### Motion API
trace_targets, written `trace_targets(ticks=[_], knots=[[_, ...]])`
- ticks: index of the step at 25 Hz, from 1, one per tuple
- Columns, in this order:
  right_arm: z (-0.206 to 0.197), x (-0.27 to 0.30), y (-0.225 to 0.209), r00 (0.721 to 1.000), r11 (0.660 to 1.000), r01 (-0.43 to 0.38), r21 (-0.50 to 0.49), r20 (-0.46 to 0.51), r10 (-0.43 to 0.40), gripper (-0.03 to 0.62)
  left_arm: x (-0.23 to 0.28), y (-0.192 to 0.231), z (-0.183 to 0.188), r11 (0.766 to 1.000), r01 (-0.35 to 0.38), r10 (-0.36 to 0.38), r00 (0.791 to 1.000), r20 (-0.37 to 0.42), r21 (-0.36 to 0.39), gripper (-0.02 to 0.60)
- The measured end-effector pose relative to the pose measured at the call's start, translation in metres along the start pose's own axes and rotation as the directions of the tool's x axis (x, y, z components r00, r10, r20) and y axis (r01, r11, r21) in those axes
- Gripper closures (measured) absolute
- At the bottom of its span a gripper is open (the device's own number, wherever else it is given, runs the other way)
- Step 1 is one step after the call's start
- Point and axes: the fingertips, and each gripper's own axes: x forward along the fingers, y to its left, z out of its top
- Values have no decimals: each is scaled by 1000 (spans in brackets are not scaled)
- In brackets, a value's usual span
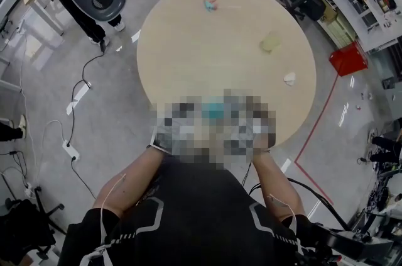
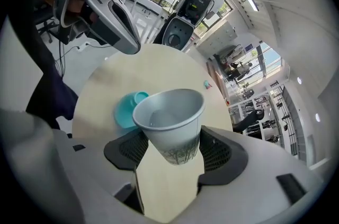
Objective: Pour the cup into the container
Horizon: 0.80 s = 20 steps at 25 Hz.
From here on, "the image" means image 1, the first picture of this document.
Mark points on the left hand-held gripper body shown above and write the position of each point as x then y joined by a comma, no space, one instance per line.
169,136

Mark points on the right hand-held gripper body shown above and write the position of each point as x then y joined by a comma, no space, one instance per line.
256,136

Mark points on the teal flask bottle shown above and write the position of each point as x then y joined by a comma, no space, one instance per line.
213,110

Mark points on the person's right forearm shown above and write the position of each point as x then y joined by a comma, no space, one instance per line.
276,183

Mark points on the person's left forearm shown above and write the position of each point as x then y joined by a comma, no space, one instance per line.
132,183

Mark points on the red floor tape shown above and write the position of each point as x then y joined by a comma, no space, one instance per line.
317,132

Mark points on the crumpled white tissue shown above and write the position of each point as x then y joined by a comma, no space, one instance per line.
290,79

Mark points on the person's black clothing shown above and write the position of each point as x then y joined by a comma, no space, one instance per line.
194,217

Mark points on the clear plastic cup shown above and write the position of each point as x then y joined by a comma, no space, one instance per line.
270,42

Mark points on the white power strip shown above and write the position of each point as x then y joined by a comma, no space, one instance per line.
70,150

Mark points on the red box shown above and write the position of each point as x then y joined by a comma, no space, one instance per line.
348,58

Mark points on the small teal toy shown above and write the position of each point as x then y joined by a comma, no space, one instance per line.
209,5

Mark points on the black body-worn rig bar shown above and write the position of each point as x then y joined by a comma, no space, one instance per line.
351,242

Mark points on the black swivel chair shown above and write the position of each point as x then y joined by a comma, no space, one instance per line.
25,227

